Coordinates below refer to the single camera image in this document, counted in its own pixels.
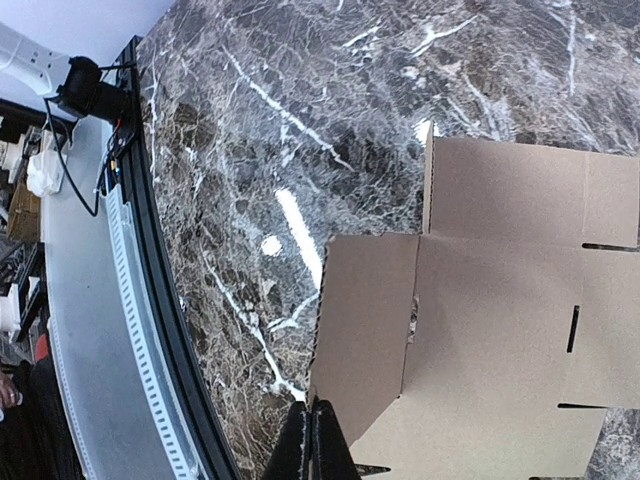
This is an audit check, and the white slotted cable duct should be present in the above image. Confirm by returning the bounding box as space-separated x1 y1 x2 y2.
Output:
105 185 200 479

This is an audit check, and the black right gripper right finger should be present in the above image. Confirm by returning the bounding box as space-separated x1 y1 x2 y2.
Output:
311 398 359 480

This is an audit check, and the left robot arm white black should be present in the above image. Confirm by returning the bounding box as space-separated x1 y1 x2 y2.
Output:
1 24 130 123

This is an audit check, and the left small circuit board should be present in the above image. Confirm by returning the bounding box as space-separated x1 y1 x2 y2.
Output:
103 119 132 195

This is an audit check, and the brown cardboard box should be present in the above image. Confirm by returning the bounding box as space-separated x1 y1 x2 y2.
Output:
311 131 639 479

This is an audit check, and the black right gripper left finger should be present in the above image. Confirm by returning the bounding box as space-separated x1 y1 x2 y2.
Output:
262 402 307 480

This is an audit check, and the black front table rail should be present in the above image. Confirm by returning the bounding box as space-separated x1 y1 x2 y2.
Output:
117 66 240 479

